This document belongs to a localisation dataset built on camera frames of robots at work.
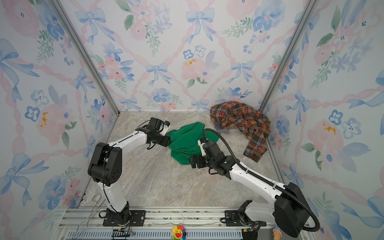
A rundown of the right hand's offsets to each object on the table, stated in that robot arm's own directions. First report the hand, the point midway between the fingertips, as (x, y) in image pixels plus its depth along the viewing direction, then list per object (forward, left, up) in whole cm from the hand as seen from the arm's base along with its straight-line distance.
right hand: (196, 156), depth 81 cm
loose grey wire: (-28, +52, -11) cm, 60 cm away
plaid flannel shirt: (+32, -41, -10) cm, 53 cm away
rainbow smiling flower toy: (-34, +8, -11) cm, 36 cm away
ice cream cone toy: (-33, -38, -11) cm, 51 cm away
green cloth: (+15, +8, -11) cm, 20 cm away
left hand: (+16, +19, -6) cm, 25 cm away
